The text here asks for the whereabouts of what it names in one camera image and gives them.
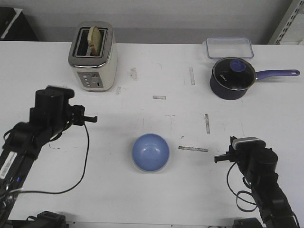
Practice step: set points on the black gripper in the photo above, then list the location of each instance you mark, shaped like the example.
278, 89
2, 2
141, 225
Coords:
231, 155
76, 116

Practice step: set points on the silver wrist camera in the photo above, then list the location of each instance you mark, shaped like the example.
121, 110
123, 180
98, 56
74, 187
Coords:
239, 143

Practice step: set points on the cream two-slot toaster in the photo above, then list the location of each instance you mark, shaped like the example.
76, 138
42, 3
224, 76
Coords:
94, 73

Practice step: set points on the black box in corner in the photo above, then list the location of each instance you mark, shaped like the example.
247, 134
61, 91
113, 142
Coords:
14, 26

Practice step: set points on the glass pot lid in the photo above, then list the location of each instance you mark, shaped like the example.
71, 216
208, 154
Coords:
234, 73

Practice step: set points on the white metal shelf rail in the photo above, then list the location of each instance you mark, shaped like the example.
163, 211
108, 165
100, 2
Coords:
290, 30

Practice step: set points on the dark blue saucepan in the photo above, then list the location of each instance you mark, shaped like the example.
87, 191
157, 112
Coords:
228, 94

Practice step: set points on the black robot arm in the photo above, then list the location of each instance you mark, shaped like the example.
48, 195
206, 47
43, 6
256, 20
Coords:
257, 163
51, 115

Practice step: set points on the clear plastic food container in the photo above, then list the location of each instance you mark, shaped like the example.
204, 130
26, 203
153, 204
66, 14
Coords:
221, 47

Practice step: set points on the blue bowl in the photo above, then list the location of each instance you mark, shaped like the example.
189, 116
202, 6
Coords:
150, 152

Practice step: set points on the toast slice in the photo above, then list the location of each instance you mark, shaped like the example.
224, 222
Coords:
94, 40

